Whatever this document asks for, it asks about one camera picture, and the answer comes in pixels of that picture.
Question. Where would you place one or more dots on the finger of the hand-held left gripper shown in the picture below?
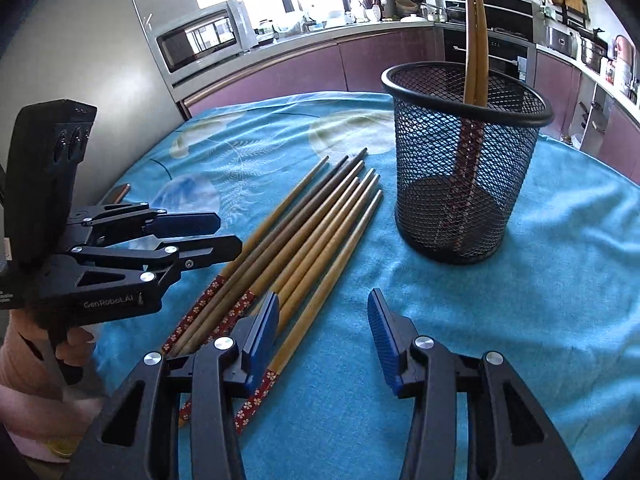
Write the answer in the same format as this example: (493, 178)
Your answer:
(215, 250)
(192, 223)

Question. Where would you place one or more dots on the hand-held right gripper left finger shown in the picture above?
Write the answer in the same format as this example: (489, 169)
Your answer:
(265, 330)

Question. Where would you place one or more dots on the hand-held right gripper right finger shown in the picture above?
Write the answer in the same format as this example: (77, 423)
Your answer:
(382, 335)

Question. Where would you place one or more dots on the bunch of wooden chopsticks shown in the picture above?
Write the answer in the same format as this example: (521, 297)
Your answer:
(300, 230)

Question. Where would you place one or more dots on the black mesh utensil holder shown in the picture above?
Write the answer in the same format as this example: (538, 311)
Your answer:
(430, 135)

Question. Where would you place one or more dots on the person's left hand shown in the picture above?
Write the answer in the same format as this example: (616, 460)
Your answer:
(30, 350)

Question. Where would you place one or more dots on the smartphone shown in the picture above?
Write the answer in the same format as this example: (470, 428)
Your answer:
(120, 194)

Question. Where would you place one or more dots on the blue floral tablecloth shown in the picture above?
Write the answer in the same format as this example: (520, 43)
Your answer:
(500, 335)

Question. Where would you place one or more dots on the silver refrigerator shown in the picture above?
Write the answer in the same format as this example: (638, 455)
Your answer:
(90, 35)

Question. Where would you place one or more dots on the white microwave oven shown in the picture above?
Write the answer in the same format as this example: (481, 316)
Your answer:
(200, 40)

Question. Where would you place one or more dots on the glass kettle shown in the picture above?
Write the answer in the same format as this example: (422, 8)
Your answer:
(266, 30)

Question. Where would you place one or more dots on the pink base cabinets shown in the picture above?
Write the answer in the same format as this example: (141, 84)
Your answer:
(375, 60)
(555, 90)

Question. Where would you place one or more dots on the white kitchen countertop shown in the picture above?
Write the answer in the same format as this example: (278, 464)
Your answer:
(590, 74)
(350, 31)

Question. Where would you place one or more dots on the black built-in oven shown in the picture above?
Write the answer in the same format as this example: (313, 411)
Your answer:
(505, 55)

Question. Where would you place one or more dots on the wok with lid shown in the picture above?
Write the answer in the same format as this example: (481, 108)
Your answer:
(456, 12)

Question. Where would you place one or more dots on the silver rice cooker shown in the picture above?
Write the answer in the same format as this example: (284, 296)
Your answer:
(560, 41)

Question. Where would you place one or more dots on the black range hood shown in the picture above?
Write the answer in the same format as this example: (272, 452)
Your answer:
(500, 5)

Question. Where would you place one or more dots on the steel steamer pot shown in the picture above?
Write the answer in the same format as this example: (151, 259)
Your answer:
(592, 54)

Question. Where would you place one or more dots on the pink thermos jug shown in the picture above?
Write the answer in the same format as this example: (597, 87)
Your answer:
(624, 50)

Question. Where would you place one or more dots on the black wall rack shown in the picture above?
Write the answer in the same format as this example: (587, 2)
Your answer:
(575, 15)

